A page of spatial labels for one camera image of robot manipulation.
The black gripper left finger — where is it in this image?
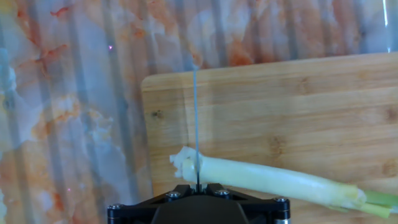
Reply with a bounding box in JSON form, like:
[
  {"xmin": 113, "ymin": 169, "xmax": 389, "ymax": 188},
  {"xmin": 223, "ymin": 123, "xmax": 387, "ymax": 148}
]
[{"xmin": 107, "ymin": 183, "xmax": 195, "ymax": 224}]

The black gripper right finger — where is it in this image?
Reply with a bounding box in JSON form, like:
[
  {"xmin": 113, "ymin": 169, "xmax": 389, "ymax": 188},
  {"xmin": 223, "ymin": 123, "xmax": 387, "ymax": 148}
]
[{"xmin": 201, "ymin": 182, "xmax": 292, "ymax": 224}]

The long scallion stalk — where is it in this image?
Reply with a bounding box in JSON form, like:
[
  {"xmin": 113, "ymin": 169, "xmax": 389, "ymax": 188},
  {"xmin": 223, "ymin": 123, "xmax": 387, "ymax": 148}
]
[{"xmin": 169, "ymin": 146, "xmax": 398, "ymax": 219}]

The steel kitchen knife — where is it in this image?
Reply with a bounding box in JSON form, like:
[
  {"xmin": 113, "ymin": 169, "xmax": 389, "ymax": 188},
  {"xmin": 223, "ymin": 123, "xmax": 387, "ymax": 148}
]
[{"xmin": 192, "ymin": 67, "xmax": 201, "ymax": 191}]

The wooden cutting board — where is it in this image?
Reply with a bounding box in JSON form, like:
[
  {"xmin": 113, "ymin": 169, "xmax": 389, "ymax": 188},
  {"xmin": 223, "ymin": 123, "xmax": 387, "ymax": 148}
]
[{"xmin": 141, "ymin": 52, "xmax": 398, "ymax": 224}]

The orange marble pattern mat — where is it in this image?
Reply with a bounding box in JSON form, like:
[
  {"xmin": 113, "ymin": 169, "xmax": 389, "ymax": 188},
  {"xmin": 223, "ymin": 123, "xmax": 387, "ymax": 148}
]
[{"xmin": 0, "ymin": 0, "xmax": 398, "ymax": 224}]

